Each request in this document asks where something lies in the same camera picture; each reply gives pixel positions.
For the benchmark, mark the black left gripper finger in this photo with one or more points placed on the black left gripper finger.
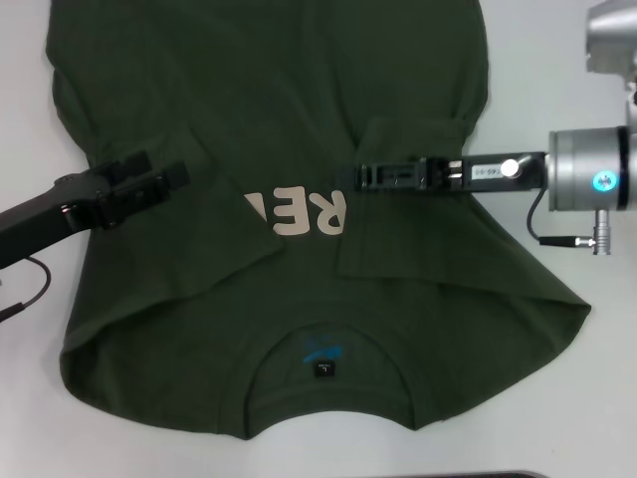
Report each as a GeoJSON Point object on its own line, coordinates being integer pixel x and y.
{"type": "Point", "coordinates": [129, 164]}
{"type": "Point", "coordinates": [149, 184]}

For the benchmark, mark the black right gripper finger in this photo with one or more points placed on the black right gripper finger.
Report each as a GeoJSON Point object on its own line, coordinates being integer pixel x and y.
{"type": "Point", "coordinates": [383, 174]}

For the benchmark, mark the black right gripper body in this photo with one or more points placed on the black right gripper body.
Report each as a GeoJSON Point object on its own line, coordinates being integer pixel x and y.
{"type": "Point", "coordinates": [488, 174]}

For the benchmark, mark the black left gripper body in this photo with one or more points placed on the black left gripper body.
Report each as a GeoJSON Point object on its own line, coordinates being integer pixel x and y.
{"type": "Point", "coordinates": [55, 209]}

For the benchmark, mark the dark green FREE T-shirt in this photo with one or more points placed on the dark green FREE T-shirt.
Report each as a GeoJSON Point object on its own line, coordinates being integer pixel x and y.
{"type": "Point", "coordinates": [278, 89]}

